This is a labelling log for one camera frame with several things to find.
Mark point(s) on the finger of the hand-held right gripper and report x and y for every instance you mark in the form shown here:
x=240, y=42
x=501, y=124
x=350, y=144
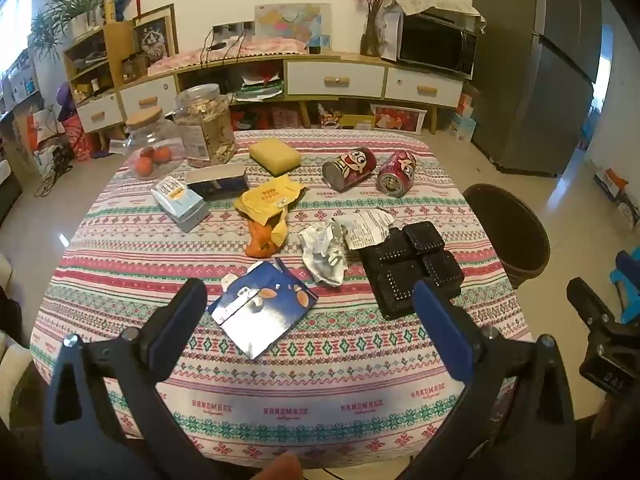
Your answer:
x=587, y=302

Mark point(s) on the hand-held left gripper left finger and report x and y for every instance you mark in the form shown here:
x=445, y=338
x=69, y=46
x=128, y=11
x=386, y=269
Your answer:
x=170, y=332

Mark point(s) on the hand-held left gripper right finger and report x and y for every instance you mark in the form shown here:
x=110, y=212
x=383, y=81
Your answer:
x=445, y=332

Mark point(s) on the black plastic compartment tray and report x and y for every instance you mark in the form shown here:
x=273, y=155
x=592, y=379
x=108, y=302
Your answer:
x=400, y=275

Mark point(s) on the blue carton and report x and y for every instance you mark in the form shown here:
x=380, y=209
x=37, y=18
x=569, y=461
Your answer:
x=262, y=310

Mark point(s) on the brown trash bin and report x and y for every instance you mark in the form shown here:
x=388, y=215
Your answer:
x=505, y=232

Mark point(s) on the orange wrapper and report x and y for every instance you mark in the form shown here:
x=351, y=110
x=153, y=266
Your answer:
x=260, y=242

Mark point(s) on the light blue carton box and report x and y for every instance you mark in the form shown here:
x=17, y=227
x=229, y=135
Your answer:
x=177, y=202

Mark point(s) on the white printed paper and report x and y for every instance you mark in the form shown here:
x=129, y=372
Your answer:
x=367, y=227

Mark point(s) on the white wrapper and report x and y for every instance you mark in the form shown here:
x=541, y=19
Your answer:
x=322, y=255

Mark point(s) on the dark blue box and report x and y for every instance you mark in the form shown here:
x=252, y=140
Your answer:
x=217, y=182

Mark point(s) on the red cartoon drink can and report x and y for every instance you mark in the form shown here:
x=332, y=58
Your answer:
x=347, y=170
x=396, y=175

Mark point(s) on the yellow wrapper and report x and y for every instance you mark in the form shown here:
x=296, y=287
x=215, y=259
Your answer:
x=270, y=197

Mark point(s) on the yellow sponge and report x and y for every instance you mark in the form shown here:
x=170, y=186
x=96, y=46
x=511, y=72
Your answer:
x=275, y=157

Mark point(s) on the person's left hand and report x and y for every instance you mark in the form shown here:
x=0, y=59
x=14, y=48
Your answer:
x=282, y=467

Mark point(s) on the blue plastic stool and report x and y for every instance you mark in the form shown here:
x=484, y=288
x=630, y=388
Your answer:
x=630, y=285

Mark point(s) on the white printed cardboard box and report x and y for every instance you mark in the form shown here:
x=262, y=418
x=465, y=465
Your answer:
x=630, y=212

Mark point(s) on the cardboard box with orange label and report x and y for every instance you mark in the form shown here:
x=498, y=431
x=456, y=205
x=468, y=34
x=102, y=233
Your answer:
x=611, y=182

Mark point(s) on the orange fruit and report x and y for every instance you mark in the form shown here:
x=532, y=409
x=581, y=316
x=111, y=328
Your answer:
x=161, y=154
x=143, y=166
x=146, y=151

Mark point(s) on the glass jar with cork lid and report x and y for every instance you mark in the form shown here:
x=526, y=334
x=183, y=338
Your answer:
x=145, y=132

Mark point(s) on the pale blue box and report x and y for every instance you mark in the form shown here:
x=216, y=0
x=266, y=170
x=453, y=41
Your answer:
x=465, y=127

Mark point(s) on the clear plastic snack jar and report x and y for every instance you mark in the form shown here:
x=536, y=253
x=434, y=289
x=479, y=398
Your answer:
x=205, y=125

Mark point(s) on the red framed print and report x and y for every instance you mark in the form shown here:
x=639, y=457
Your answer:
x=398, y=119

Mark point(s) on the orange and white box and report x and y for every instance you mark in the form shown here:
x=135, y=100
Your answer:
x=465, y=104

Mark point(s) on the small white drawer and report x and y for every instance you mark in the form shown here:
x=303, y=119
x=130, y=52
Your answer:
x=150, y=95
x=100, y=112

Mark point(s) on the yellow cartoon box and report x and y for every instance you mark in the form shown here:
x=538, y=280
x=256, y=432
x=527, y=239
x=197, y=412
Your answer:
x=350, y=120

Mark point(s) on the wide white drawer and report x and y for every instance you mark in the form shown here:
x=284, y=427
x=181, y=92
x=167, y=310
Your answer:
x=335, y=80
x=425, y=87

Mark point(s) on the grey refrigerator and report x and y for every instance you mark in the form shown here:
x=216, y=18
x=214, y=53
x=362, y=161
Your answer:
x=530, y=60

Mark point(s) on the black microwave oven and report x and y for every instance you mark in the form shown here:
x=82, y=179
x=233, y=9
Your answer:
x=435, y=47

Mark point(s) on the pink cloth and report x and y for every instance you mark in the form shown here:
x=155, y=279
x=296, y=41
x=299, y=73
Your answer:
x=225, y=52

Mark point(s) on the wooden shelf unit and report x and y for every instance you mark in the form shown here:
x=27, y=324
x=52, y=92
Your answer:
x=117, y=47

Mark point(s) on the long wooden cabinet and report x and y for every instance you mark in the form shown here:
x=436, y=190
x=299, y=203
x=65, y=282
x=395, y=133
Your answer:
x=340, y=57

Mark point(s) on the framed animal picture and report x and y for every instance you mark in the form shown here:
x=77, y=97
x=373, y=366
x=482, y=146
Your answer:
x=155, y=35

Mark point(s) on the glass vase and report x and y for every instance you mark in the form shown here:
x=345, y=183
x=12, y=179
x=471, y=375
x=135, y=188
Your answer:
x=370, y=37

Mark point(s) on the yellow can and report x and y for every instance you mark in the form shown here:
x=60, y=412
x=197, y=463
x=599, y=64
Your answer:
x=109, y=10

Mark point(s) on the patterned cloth cover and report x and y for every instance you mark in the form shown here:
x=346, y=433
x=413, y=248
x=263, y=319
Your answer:
x=435, y=2

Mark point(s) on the blue ornament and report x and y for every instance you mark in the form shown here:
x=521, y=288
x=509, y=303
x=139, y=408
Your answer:
x=122, y=2

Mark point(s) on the map poster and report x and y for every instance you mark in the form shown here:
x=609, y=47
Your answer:
x=295, y=20

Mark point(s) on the green potted plant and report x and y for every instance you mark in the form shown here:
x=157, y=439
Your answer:
x=70, y=5

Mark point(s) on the wall power strip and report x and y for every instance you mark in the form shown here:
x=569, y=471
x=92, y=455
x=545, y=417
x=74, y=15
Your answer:
x=232, y=29

